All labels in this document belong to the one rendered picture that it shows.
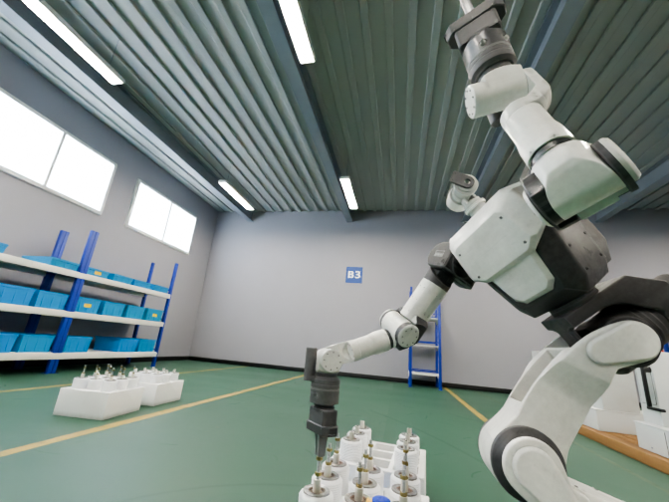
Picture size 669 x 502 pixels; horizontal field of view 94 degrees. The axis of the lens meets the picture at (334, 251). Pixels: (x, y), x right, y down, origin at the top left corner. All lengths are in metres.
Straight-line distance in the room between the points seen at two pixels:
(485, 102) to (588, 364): 0.59
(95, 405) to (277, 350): 5.29
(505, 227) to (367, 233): 7.07
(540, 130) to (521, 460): 0.63
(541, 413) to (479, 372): 6.61
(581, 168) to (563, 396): 0.52
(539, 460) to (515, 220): 0.50
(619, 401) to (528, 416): 3.39
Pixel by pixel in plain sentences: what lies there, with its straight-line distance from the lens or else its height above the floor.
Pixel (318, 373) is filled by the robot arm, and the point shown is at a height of 0.56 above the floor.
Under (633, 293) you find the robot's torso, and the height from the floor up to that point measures 0.81.
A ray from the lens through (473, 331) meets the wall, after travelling 7.49.
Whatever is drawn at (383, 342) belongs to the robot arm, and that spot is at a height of 0.67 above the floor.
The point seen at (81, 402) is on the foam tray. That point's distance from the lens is 3.10.
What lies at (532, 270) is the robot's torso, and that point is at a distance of 0.88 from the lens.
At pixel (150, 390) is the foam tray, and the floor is 0.12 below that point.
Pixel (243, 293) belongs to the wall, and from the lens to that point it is 8.37.
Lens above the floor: 0.64
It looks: 17 degrees up
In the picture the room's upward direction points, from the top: 5 degrees clockwise
